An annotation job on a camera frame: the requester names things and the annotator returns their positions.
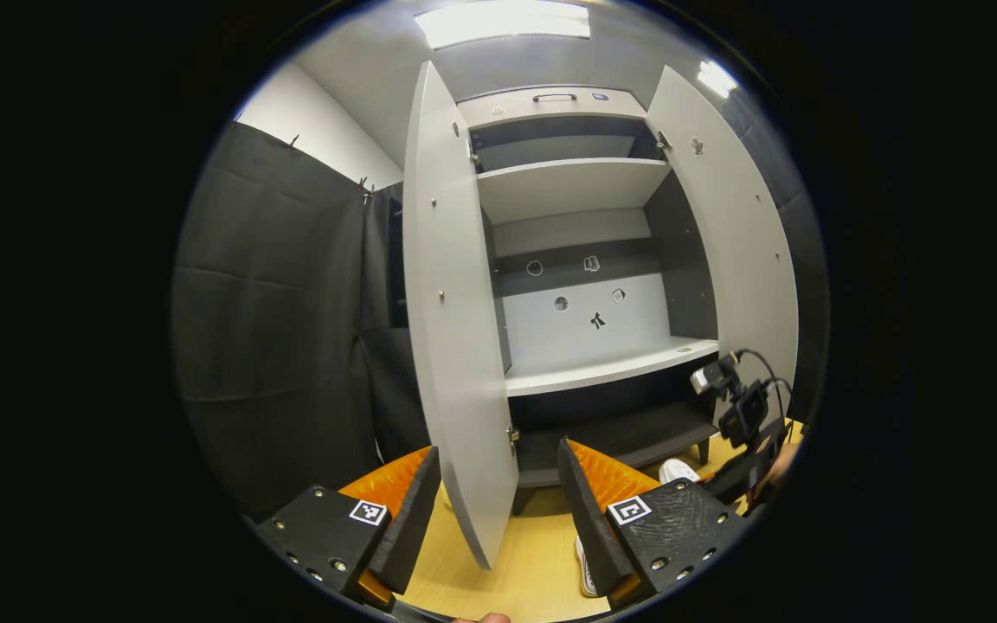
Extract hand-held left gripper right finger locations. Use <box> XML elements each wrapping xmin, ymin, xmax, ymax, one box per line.
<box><xmin>557</xmin><ymin>438</ymin><xmax>749</xmax><ymax>608</ymax></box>

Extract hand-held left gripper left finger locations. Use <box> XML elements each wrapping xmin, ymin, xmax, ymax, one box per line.
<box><xmin>258</xmin><ymin>446</ymin><xmax>442</xmax><ymax>607</ymax></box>

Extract grey cabinet door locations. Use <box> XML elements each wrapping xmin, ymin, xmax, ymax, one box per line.
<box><xmin>644</xmin><ymin>65</ymin><xmax>801</xmax><ymax>425</ymax></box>
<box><xmin>402</xmin><ymin>61</ymin><xmax>521</xmax><ymax>570</ymax></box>

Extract grey shoe cabinet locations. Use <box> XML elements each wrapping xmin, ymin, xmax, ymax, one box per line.
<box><xmin>455</xmin><ymin>84</ymin><xmax>720</xmax><ymax>516</ymax></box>

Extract black backdrop cloth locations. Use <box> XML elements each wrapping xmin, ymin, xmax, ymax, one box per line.
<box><xmin>741</xmin><ymin>112</ymin><xmax>830</xmax><ymax>425</ymax></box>
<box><xmin>171</xmin><ymin>121</ymin><xmax>430</xmax><ymax>520</ymax></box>

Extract small ceiling light panel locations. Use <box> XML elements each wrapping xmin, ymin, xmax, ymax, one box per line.
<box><xmin>696</xmin><ymin>59</ymin><xmax>740</xmax><ymax>99</ymax></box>

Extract large ceiling light panel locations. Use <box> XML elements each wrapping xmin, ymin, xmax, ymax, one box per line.
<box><xmin>415</xmin><ymin>0</ymin><xmax>592</xmax><ymax>50</ymax></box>

